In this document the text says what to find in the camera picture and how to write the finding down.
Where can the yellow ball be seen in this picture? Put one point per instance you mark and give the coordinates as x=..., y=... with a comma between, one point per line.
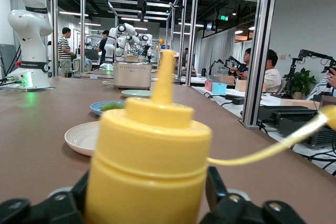
x=161, y=42

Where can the black power adapter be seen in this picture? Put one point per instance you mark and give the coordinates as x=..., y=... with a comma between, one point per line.
x=236, y=100

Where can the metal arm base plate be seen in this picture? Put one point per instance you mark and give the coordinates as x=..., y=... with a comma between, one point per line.
x=26, y=89

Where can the green potted plant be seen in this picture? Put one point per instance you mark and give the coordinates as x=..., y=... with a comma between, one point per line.
x=300, y=81

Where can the pink box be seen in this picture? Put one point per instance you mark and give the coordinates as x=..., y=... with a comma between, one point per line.
x=208, y=86

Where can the person in striped sleeve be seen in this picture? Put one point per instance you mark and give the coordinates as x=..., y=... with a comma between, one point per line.
x=324, y=87

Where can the pale green round plate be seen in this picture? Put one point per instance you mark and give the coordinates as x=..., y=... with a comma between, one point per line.
x=134, y=93

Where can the green exit sign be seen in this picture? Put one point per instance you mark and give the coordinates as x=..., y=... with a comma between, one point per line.
x=224, y=17

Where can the yellow squeeze sauce bottle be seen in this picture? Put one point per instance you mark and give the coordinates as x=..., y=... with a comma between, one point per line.
x=147, y=155

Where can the light wooden box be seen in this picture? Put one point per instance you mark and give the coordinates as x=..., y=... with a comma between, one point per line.
x=240, y=85

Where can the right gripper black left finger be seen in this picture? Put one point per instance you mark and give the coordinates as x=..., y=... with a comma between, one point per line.
x=52, y=208

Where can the black power supply unit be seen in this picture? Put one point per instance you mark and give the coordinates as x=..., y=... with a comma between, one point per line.
x=294, y=119

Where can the man in striped shirt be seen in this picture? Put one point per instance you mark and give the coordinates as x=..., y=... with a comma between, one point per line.
x=64, y=48

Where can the light blue box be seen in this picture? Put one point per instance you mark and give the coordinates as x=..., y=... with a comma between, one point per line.
x=219, y=88

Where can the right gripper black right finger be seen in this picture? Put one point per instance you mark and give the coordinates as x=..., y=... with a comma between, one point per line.
x=236, y=211

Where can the man in dark shirt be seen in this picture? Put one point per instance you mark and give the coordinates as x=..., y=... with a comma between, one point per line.
x=103, y=48

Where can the beige and chrome toaster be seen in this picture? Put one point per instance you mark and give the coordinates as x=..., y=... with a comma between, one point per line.
x=132, y=75

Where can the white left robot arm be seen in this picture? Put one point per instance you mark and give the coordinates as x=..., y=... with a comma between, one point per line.
x=29, y=22

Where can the green lettuce leaf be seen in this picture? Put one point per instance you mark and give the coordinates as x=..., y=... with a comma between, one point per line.
x=111, y=106

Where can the beige round plate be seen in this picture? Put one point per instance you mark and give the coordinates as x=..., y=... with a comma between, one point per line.
x=81, y=137

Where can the person with glasses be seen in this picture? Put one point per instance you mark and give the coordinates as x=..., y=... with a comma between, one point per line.
x=246, y=56

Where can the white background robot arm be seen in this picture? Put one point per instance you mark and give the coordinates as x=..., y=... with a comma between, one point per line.
x=145, y=37
x=110, y=43

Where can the person in white shirt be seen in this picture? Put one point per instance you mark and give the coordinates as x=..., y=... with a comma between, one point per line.
x=271, y=77

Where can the blue round plate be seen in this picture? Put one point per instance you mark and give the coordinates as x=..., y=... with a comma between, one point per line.
x=95, y=108

